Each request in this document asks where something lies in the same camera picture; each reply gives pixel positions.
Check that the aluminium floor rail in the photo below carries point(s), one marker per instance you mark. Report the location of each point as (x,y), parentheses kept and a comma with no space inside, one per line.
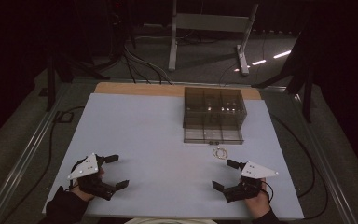
(323,161)
(21,165)

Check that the person's right hand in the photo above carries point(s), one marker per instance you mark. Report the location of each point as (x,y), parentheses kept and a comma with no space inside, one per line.
(258,206)

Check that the white table mat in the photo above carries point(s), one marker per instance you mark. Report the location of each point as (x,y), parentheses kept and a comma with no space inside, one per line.
(143,140)

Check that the clear smoky plastic drawer box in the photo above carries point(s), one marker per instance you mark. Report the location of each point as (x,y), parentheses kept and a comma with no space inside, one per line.
(213,115)

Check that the person's left hand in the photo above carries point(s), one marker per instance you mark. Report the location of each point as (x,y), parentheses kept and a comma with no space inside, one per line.
(85,196)

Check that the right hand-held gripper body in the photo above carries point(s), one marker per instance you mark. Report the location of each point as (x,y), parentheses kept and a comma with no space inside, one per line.
(256,170)

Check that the black square floor socket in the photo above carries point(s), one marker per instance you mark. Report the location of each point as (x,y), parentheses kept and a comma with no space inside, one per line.
(63,117)

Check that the wooden table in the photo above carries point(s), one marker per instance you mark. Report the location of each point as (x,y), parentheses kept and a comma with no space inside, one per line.
(143,89)

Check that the black tripod stand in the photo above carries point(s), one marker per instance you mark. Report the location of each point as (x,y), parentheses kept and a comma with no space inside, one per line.
(59,67)
(303,77)

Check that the white metal stand frame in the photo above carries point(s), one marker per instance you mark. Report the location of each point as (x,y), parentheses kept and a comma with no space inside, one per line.
(211,22)

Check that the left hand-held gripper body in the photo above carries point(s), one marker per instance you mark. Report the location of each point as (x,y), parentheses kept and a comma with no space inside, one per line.
(88,166)

